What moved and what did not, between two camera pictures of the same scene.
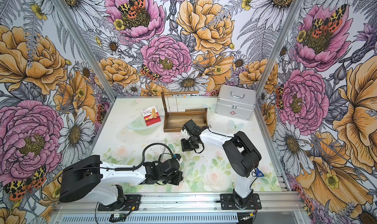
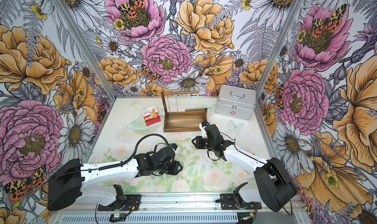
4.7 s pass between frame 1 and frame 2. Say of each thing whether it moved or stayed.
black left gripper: moved
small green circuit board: stayed
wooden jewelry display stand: stayed
